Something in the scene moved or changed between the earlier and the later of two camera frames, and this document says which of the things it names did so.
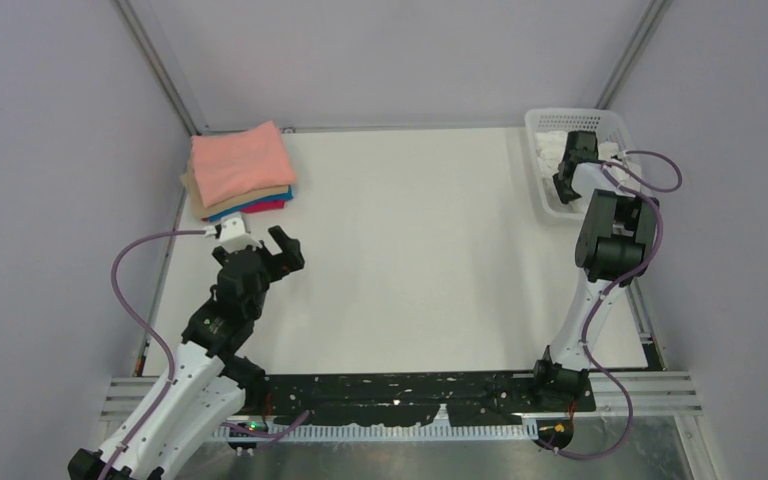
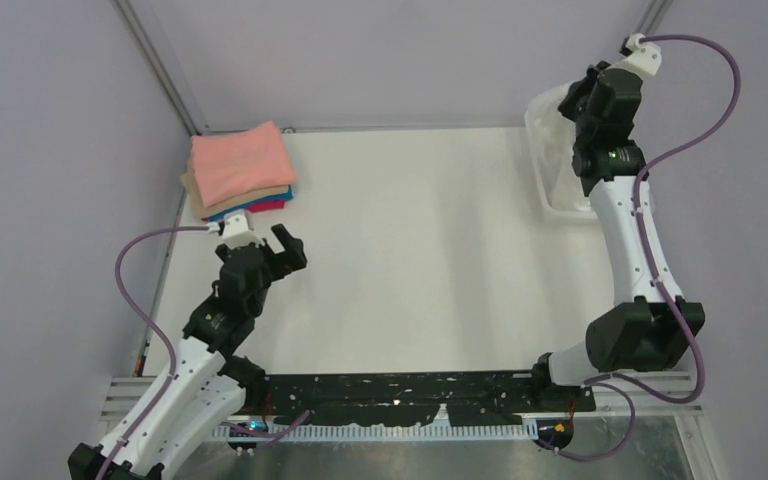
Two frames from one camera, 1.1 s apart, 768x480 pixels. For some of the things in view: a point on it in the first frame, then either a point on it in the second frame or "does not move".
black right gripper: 564,195 -> 586,82
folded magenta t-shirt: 264,206 does not move
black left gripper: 284,262 does not move
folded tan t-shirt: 198,207 does not move
